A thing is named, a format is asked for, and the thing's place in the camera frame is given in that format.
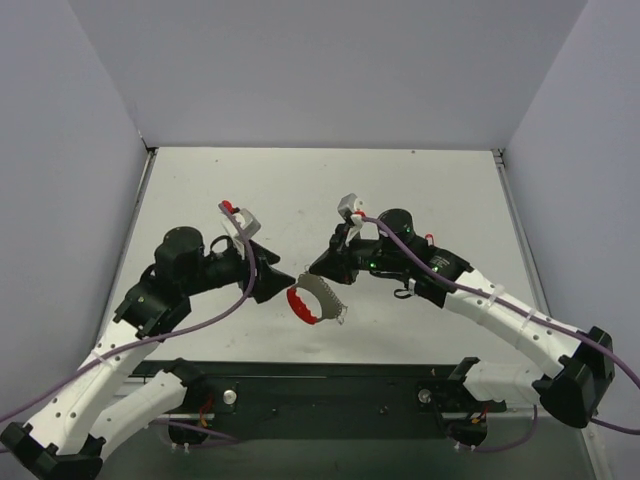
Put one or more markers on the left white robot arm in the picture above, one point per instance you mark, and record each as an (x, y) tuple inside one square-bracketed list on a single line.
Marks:
[(72, 436)]

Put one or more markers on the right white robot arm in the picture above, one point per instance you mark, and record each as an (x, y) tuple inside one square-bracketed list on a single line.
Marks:
[(568, 373)]

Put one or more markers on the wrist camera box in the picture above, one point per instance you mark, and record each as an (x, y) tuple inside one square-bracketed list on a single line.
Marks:
[(236, 221), (350, 208)]

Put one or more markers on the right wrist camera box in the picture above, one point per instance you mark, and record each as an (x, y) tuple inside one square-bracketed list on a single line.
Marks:
[(350, 208)]

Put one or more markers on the aluminium frame rail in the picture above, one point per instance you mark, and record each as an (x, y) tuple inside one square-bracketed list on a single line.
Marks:
[(522, 240)]

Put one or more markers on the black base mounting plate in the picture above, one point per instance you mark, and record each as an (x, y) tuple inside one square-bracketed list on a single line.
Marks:
[(324, 401)]

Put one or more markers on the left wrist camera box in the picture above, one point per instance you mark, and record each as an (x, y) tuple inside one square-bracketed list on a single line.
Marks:
[(236, 221)]

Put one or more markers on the silver keyring with red tag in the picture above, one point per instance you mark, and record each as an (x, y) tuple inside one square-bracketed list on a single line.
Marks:
[(330, 306)]

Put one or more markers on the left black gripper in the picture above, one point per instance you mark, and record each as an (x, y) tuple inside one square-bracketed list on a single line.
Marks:
[(258, 273)]

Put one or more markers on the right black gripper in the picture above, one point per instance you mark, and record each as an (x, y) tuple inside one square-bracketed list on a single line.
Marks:
[(343, 262)]

